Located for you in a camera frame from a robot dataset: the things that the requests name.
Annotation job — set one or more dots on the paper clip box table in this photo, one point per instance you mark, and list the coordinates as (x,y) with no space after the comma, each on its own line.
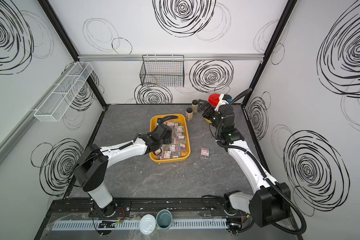
(204,153)

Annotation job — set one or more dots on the red lid corn jar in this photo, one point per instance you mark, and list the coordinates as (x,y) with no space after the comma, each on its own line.
(212,103)

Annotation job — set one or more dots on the near spice bottle black cap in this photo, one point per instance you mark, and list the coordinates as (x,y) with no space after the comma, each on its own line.
(189,114)

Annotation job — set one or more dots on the spice bottle black cap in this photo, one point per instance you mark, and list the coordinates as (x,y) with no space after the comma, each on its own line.
(195,106)
(189,114)

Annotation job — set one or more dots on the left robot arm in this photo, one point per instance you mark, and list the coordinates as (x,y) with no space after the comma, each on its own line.
(92,165)

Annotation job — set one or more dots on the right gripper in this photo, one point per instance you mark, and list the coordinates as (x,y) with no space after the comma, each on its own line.
(207,105)

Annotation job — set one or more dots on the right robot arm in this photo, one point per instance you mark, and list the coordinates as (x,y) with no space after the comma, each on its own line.
(268,203)

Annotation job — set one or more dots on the far spice bottle black cap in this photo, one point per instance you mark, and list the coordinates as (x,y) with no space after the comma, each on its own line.
(195,106)

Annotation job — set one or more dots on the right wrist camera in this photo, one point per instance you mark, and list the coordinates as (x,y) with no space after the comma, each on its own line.
(224,99)

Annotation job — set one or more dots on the white mesh wall shelf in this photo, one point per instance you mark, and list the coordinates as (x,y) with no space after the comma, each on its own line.
(64,92)

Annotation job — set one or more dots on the teal cup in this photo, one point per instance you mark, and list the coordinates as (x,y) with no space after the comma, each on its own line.
(164,219)

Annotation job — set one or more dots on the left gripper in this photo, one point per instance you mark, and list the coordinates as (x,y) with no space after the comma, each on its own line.
(169,139)

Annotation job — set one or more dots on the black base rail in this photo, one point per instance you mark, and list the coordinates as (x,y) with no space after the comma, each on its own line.
(214,206)

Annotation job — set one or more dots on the black wire basket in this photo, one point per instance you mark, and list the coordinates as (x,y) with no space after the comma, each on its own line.
(163,70)

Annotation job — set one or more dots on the yellow plastic tray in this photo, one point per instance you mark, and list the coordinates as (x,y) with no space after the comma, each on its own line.
(180,146)

